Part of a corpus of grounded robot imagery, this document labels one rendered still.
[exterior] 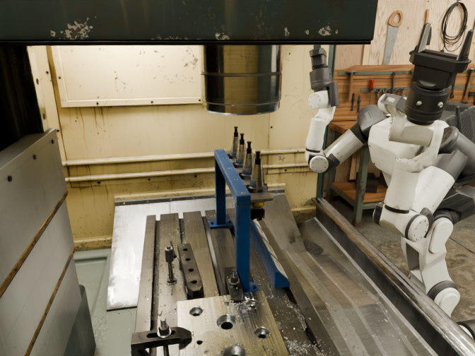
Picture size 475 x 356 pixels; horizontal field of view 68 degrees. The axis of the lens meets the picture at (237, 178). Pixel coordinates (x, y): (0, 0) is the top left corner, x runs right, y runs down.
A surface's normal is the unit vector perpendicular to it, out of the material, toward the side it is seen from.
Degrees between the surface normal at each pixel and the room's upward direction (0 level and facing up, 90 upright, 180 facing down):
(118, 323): 0
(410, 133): 105
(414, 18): 90
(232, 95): 90
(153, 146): 90
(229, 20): 90
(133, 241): 25
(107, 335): 0
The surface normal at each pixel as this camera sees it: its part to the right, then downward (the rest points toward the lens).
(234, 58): -0.17, 0.35
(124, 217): 0.07, -0.71
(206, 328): 0.00, -0.94
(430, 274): 0.19, 0.34
